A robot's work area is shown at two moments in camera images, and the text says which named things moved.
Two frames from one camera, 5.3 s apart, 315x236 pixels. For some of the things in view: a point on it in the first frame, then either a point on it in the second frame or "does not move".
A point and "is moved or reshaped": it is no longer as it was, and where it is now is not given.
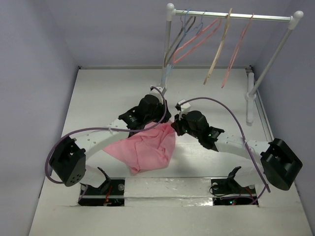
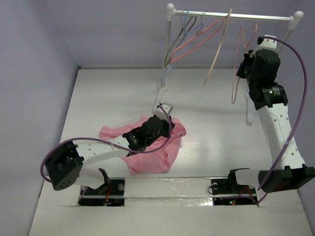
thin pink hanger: [238, 46] → [241, 47]
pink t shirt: [151, 149] is moved or reshaped
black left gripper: [161, 107] → [166, 124]
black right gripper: [178, 125] → [243, 66]
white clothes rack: [250, 96] does not move
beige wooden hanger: [227, 21] does not move
